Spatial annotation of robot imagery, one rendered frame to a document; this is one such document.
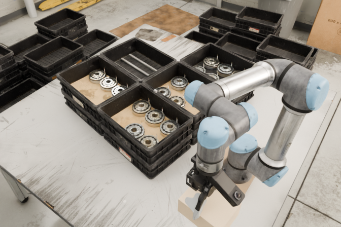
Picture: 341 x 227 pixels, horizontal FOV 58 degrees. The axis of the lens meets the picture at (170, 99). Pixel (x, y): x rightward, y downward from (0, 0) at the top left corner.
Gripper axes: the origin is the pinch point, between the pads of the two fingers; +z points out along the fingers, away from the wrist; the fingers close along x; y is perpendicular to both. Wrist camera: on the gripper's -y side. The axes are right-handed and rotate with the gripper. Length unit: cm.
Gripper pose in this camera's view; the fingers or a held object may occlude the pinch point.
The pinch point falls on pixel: (209, 204)
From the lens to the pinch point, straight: 105.5
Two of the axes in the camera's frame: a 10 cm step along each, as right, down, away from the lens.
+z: 0.0, 7.5, 6.7
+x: -6.5, 5.1, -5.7
